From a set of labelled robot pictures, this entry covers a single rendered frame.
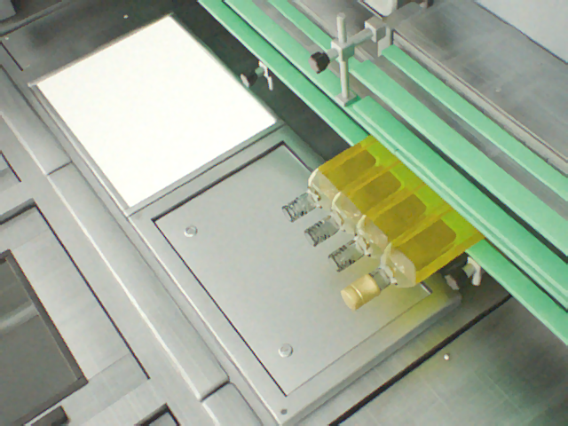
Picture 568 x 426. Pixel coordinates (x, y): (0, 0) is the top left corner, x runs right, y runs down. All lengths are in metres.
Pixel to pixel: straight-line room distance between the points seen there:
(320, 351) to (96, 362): 0.36
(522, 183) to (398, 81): 0.24
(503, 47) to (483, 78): 0.07
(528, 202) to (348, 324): 0.35
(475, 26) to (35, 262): 0.83
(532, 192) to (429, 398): 0.35
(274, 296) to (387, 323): 0.18
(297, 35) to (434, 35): 0.29
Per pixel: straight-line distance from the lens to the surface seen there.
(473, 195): 1.10
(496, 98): 1.10
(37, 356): 1.35
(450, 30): 1.19
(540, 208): 1.01
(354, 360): 1.17
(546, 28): 1.16
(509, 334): 1.25
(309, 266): 1.26
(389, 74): 1.16
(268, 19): 1.41
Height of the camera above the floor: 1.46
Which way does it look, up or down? 16 degrees down
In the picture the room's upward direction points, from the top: 122 degrees counter-clockwise
